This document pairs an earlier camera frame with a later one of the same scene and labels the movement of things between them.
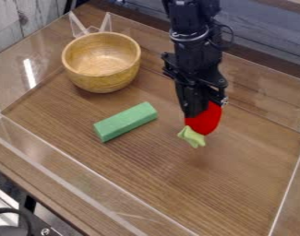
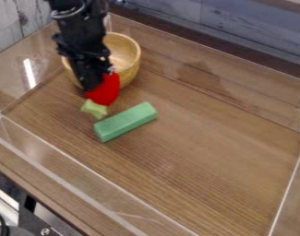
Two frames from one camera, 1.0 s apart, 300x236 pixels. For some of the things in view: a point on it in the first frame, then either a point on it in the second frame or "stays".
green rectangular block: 124,122 stays
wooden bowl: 102,61 stays
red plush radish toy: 201,124 -> 106,92
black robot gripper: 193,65 -> 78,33
